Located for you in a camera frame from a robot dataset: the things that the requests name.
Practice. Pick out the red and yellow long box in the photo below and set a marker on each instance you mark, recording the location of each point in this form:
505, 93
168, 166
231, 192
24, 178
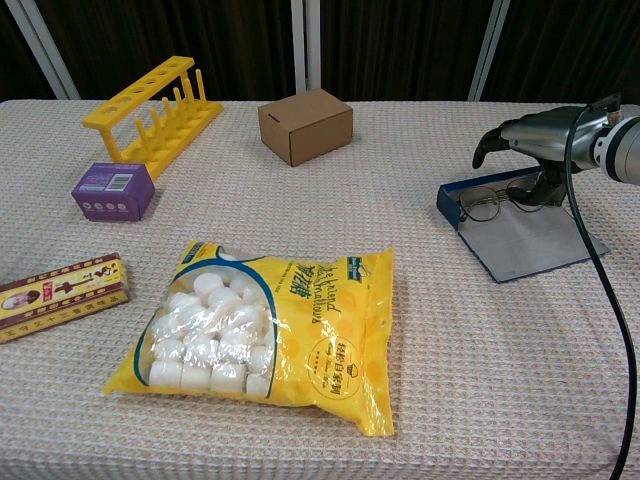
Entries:
60, 297

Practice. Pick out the small purple box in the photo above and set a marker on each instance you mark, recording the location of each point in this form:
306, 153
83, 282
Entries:
112, 192

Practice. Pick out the beige woven tablecloth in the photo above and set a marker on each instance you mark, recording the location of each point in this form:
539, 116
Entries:
320, 310

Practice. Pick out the yellow marshmallow bag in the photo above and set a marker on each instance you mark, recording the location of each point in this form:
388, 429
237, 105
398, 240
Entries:
280, 330

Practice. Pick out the brown cardboard box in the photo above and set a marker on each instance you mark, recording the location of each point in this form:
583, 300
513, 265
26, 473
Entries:
306, 127

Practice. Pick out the yellow test tube rack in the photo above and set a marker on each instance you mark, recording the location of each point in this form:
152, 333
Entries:
160, 115

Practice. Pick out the blue glasses case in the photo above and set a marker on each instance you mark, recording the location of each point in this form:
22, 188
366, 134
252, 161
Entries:
530, 235

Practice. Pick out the thin metal eyeglasses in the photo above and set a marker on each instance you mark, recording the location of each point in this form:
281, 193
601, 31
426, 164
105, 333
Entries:
482, 205

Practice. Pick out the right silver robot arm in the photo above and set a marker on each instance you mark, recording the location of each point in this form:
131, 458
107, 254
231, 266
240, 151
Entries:
622, 150

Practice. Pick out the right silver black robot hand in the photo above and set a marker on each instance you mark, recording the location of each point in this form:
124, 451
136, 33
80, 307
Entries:
545, 135

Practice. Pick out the white metal frame post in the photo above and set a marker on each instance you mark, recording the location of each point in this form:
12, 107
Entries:
489, 47
45, 45
306, 45

